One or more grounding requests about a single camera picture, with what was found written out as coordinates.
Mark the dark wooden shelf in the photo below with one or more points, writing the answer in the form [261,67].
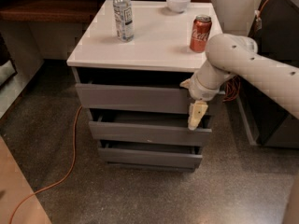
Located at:
[72,11]

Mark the grey middle drawer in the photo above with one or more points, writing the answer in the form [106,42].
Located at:
[149,128]

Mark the grey bottom drawer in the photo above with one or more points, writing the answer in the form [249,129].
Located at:
[157,155]

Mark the clear plastic water bottle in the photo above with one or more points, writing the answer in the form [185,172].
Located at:
[124,19]

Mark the grey cabinet with white top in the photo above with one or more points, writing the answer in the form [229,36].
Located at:
[158,54]

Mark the dark cabinet at right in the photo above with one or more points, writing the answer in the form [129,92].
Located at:
[266,123]

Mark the white bowl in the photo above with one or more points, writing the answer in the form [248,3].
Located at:
[177,5]

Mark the grey drawer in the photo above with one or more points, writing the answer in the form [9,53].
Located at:
[169,98]
[157,155]
[149,128]

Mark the grey top drawer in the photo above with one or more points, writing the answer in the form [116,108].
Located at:
[169,98]

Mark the red coke can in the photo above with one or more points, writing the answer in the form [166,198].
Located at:
[200,32]

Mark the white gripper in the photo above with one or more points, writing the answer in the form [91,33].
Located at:
[201,90]

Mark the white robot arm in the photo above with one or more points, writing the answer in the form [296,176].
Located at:
[228,56]

